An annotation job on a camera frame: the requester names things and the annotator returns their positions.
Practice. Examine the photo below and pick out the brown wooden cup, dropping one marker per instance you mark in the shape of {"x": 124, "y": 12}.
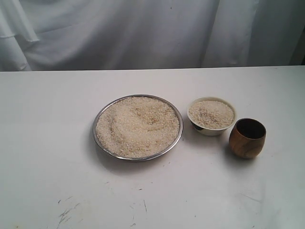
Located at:
{"x": 247, "y": 138}

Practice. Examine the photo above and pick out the round steel rice plate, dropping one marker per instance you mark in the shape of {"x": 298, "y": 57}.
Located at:
{"x": 137, "y": 127}

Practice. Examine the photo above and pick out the small white rice bowl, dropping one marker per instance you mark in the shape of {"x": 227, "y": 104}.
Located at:
{"x": 211, "y": 116}

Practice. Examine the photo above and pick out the white backdrop curtain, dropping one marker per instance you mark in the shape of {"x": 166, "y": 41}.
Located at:
{"x": 59, "y": 35}

